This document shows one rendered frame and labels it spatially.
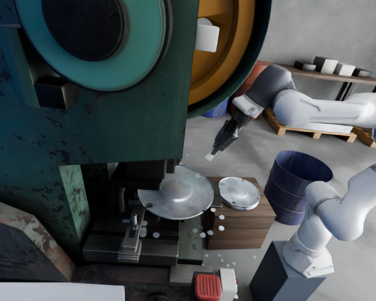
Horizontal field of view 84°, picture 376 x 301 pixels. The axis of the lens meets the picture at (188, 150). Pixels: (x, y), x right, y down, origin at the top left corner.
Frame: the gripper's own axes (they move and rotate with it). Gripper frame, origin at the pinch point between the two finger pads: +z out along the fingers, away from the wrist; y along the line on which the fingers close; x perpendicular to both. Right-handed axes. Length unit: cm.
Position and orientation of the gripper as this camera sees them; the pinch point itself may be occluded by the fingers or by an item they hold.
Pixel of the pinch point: (212, 153)
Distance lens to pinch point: 84.9
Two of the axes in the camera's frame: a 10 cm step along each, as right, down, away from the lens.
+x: -8.5, -4.4, -3.1
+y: -0.3, -5.4, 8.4
